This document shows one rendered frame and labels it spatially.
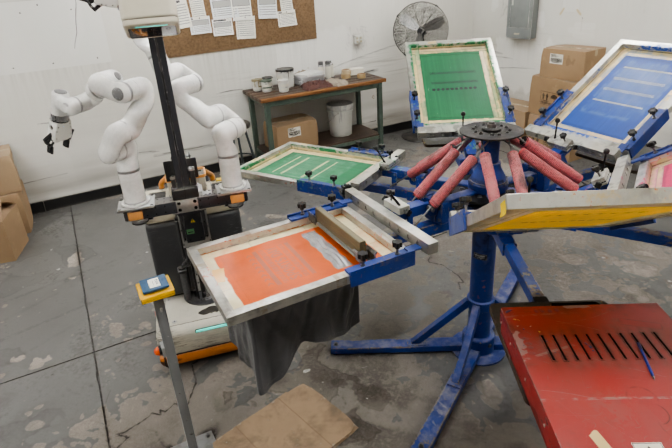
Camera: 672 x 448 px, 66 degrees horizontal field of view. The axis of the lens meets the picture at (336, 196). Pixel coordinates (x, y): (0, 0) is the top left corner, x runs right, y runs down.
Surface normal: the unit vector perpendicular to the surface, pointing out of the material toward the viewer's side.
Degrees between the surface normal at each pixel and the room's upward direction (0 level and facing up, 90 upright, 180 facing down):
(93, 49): 90
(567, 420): 0
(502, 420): 0
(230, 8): 88
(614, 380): 0
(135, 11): 64
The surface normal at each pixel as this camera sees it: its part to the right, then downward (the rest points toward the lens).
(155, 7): 0.23, -0.07
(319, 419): -0.06, -0.91
